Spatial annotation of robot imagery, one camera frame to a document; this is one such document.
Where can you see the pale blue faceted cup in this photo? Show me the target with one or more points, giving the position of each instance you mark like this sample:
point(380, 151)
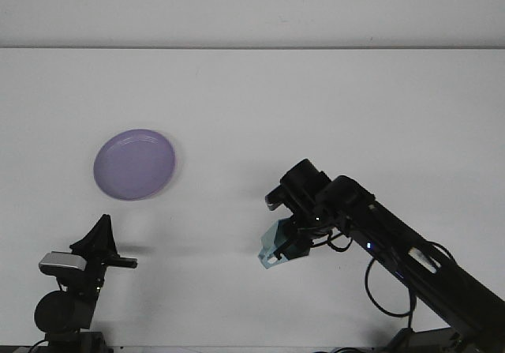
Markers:
point(270, 236)

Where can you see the pale purple round plate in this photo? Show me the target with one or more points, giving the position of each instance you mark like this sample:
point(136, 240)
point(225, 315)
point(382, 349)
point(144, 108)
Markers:
point(134, 163)

